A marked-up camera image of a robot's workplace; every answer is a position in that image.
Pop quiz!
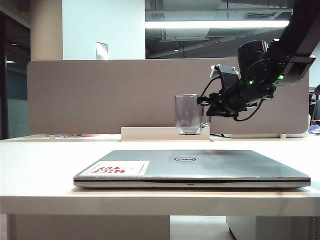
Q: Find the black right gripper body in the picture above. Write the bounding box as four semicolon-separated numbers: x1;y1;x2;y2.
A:
209;82;259;115

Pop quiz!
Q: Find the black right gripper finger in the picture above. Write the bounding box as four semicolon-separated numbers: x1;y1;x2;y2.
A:
206;104;226;117
196;94;214;108

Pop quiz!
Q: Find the clear plastic water cup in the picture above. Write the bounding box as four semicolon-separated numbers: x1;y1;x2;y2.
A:
174;93;212;136

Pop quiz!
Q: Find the silver Dell laptop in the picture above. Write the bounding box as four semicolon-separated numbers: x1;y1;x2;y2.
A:
73;149;312;189

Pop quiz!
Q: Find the long linear ceiling light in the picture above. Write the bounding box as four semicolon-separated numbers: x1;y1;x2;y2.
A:
144;20;291;30

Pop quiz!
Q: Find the dark background monitor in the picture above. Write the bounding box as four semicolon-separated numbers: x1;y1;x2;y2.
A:
308;87;317;105

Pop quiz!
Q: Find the person in dark top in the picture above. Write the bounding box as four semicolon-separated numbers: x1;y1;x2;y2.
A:
313;84;320;126

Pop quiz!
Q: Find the grey fabric desk divider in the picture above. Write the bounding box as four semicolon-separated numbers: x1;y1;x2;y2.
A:
26;59;311;136

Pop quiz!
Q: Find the white red-lettered sticker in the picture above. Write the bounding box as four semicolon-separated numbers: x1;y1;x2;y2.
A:
84;161;150;176

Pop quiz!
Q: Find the paper notice on pillar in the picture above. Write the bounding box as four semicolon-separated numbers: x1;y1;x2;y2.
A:
96;41;109;61

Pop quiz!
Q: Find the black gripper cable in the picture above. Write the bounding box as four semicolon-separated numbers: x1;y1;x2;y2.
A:
199;73;224;101
233;99;264;122

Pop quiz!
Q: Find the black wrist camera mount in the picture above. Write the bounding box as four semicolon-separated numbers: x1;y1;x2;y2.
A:
210;63;241;88

